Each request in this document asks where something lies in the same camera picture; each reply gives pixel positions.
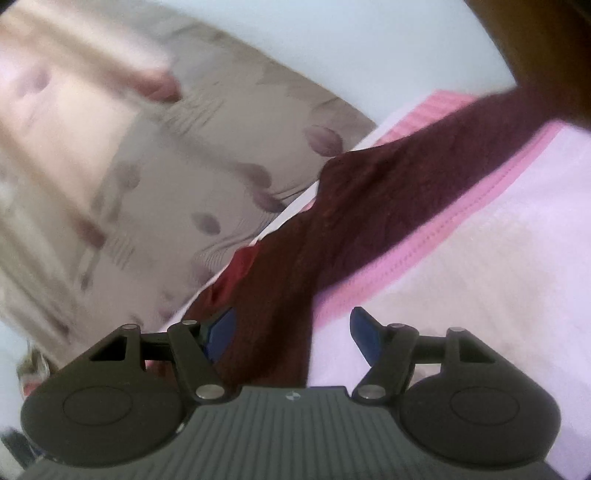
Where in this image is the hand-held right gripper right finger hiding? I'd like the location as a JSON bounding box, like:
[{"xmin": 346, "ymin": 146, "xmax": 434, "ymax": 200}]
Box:
[{"xmin": 349, "ymin": 306, "xmax": 491, "ymax": 407}]

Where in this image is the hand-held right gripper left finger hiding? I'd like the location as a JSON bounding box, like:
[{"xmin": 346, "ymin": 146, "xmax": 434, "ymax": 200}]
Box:
[{"xmin": 88, "ymin": 307, "xmax": 238, "ymax": 404}]

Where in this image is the maroon knit garment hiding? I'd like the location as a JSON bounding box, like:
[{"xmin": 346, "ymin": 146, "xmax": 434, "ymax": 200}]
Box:
[{"xmin": 148, "ymin": 85, "xmax": 555, "ymax": 389}]

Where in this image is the pink bed sheet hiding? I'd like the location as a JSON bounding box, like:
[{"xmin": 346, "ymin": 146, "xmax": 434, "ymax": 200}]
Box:
[{"xmin": 157, "ymin": 90, "xmax": 591, "ymax": 480}]

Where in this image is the beige leaf print curtain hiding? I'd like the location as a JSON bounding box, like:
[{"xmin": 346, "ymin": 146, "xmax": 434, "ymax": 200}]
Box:
[{"xmin": 0, "ymin": 0, "xmax": 377, "ymax": 367}]

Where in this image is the brown wooden furniture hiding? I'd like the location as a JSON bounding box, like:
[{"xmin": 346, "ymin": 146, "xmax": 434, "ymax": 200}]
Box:
[{"xmin": 464, "ymin": 0, "xmax": 591, "ymax": 125}]

